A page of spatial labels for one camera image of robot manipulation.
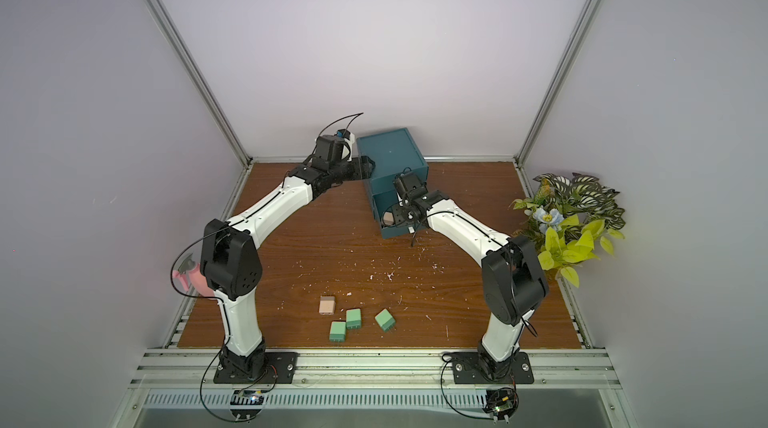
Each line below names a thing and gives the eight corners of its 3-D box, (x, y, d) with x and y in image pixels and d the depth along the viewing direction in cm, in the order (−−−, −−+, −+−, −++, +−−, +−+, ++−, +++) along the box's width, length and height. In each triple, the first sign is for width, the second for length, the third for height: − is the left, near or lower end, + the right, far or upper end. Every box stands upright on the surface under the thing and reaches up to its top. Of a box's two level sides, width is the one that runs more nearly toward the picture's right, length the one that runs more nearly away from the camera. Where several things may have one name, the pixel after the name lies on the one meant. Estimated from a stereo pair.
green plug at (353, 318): (345, 328, 81) (344, 326, 79) (347, 310, 84) (346, 308, 82) (361, 328, 81) (360, 326, 79) (362, 310, 84) (361, 308, 82)
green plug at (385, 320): (386, 334, 80) (386, 333, 78) (374, 318, 82) (374, 316, 81) (397, 325, 81) (397, 322, 80) (385, 309, 84) (385, 307, 82)
